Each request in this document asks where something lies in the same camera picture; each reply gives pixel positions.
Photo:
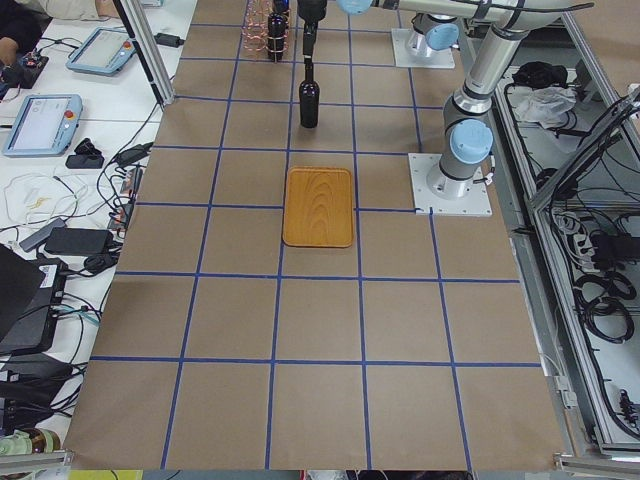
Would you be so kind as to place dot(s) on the teach pendant near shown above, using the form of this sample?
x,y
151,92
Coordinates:
x,y
45,126

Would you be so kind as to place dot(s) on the wooden tray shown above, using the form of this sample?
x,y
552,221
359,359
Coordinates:
x,y
318,209

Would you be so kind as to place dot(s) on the dark wine bottle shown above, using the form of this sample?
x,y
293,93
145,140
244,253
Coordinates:
x,y
309,96
277,34

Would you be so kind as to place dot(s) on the aluminium frame post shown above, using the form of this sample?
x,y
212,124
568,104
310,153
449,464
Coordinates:
x,y
135,22

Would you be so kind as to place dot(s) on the copper wire bottle basket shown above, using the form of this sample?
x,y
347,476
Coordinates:
x,y
255,24

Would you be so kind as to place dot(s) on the teach pendant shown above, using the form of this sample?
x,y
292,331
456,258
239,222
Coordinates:
x,y
45,126
104,53

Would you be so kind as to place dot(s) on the black power adapter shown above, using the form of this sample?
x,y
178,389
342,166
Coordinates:
x,y
169,40

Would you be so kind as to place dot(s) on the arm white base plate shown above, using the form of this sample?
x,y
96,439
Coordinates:
x,y
403,59
436,194

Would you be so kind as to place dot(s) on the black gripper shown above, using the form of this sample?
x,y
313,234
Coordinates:
x,y
311,9

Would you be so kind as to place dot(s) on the teach pendant far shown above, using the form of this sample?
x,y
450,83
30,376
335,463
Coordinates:
x,y
104,53

